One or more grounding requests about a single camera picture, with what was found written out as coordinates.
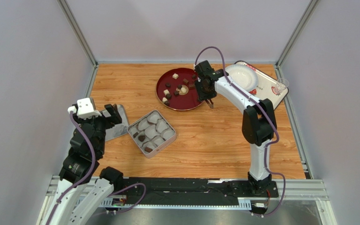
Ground white paper bowl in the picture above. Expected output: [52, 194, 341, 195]
[225, 64, 258, 92]

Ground clear plastic cup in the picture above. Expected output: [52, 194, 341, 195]
[274, 78, 289, 95]

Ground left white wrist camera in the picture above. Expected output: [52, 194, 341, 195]
[67, 97, 102, 120]

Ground white square chocolate top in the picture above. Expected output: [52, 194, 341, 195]
[172, 73, 179, 79]

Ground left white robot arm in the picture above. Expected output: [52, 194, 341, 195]
[41, 98, 129, 225]

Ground silver tin lid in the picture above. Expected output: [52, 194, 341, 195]
[105, 105, 129, 142]

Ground dark chocolate bottom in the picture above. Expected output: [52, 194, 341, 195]
[137, 135, 146, 142]

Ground metal tongs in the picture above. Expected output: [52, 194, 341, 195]
[188, 83, 214, 109]

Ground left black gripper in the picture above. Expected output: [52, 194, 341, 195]
[71, 104, 122, 156]

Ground strawberry pattern tray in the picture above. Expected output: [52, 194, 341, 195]
[235, 61, 289, 108]

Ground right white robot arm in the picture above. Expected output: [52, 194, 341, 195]
[194, 60, 277, 195]

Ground square tin box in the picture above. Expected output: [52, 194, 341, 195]
[127, 110, 177, 158]

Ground red round tray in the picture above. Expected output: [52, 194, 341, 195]
[156, 67, 202, 111]

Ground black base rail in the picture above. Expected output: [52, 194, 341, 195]
[117, 177, 280, 206]

